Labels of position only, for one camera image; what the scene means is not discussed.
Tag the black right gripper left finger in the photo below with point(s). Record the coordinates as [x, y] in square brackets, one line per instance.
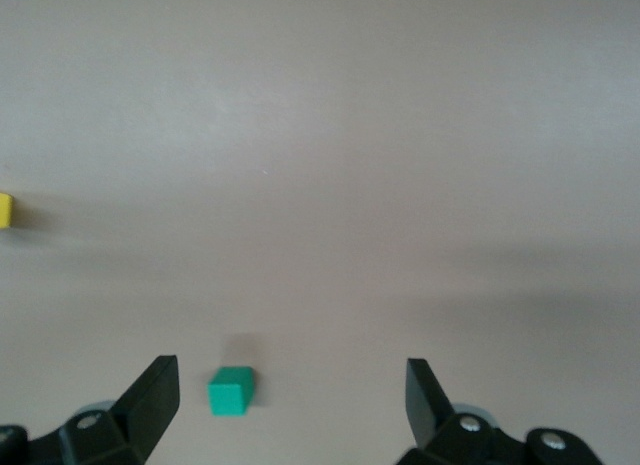
[145, 415]

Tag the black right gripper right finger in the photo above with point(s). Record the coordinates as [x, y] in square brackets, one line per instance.
[430, 420]

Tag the green wooden block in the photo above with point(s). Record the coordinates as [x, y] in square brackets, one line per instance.
[227, 395]

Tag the yellow wooden block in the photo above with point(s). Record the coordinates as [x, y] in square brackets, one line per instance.
[5, 210]

